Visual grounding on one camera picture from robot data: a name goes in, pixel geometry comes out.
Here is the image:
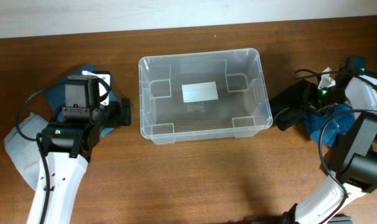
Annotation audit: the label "navy blue garment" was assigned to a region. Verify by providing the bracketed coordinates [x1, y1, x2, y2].
[299, 104, 355, 147]

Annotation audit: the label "black garment with tape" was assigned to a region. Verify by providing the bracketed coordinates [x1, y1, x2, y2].
[269, 80, 319, 131]

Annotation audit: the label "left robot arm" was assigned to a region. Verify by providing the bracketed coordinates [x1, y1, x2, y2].
[27, 71, 131, 223]

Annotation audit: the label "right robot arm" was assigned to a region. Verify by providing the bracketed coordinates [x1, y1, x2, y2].
[271, 55, 377, 223]

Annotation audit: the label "dark blue folded jeans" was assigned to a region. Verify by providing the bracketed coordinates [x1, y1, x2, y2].
[45, 64, 118, 137]

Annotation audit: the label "white label in bin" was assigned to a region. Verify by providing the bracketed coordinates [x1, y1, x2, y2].
[182, 82, 218, 103]

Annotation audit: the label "light blue folded jeans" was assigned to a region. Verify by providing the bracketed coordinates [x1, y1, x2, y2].
[4, 113, 48, 191]

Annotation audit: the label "clear plastic storage bin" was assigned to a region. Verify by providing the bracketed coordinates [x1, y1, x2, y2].
[138, 48, 273, 144]

